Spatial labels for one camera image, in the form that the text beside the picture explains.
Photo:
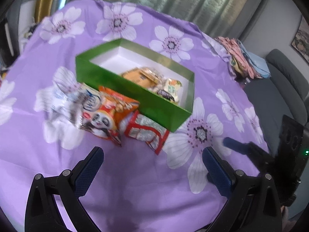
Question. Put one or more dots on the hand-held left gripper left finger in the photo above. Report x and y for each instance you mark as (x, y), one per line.
(88, 171)

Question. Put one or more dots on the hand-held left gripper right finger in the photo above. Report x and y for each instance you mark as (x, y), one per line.
(217, 171)

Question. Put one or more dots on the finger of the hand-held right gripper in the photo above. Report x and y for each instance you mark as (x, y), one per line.
(231, 143)

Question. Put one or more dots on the orange panda snack bag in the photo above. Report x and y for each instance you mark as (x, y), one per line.
(106, 116)

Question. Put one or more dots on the red silver snack packet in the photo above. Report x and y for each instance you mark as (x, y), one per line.
(144, 130)

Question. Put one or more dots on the white blue snack packet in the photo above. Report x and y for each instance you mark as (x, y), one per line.
(89, 99)

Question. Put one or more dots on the dark round snack packet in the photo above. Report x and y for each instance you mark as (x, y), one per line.
(165, 94)

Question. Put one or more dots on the green cardboard box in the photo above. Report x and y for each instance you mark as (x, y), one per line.
(108, 82)

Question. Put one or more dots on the peach labelled snack packet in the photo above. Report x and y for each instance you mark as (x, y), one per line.
(135, 76)

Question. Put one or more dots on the person's right forearm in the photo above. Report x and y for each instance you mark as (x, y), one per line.
(284, 220)

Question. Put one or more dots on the purple floral tablecloth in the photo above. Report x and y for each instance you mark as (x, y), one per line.
(120, 174)

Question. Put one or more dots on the grey sofa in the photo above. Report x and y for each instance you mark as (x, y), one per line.
(277, 96)

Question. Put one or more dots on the light blue folded cloth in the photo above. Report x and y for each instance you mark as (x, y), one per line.
(258, 65)

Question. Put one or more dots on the folded clothes pile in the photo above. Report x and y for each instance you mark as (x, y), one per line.
(234, 50)

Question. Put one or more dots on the grey green sheer curtain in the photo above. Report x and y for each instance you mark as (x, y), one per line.
(193, 0)

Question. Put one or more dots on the black white object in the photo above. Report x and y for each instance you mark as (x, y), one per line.
(30, 30)

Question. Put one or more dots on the black upright vacuum cleaner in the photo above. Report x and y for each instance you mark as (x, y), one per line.
(7, 41)

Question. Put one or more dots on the white panel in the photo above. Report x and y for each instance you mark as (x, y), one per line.
(26, 12)

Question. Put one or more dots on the dark framed wall picture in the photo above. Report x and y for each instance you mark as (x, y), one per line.
(301, 41)

